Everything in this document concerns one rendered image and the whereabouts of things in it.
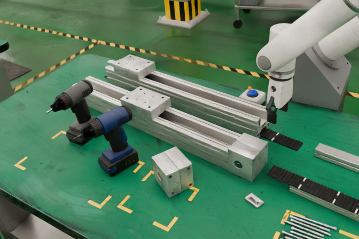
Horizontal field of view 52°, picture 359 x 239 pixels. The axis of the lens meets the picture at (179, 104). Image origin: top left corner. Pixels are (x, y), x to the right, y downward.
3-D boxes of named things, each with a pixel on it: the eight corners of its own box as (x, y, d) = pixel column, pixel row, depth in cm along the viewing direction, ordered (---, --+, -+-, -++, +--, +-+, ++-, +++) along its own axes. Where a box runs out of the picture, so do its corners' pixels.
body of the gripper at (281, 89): (284, 81, 114) (282, 111, 120) (298, 68, 121) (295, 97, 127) (262, 76, 118) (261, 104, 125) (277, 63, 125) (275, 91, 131)
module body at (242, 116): (269, 126, 140) (270, 107, 136) (256, 140, 134) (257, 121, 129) (123, 74, 185) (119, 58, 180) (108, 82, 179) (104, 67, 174)
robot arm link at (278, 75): (287, 75, 113) (286, 84, 115) (299, 63, 119) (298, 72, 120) (262, 69, 118) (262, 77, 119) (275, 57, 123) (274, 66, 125)
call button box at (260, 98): (265, 105, 152) (266, 92, 149) (254, 116, 146) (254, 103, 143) (248, 99, 157) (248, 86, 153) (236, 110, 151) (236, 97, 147)
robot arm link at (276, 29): (286, 76, 113) (299, 64, 118) (289, 35, 106) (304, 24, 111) (261, 69, 118) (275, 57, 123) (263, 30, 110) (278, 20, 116)
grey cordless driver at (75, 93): (105, 128, 148) (94, 80, 136) (68, 158, 134) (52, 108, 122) (91, 123, 152) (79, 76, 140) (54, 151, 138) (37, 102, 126)
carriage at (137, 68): (156, 75, 169) (154, 62, 166) (140, 85, 163) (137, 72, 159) (131, 66, 178) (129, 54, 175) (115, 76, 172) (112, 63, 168)
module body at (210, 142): (243, 153, 129) (243, 134, 124) (227, 170, 122) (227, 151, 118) (93, 91, 173) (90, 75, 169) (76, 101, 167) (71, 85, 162)
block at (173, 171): (200, 182, 119) (198, 160, 114) (169, 198, 115) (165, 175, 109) (184, 165, 126) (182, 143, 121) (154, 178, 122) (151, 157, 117)
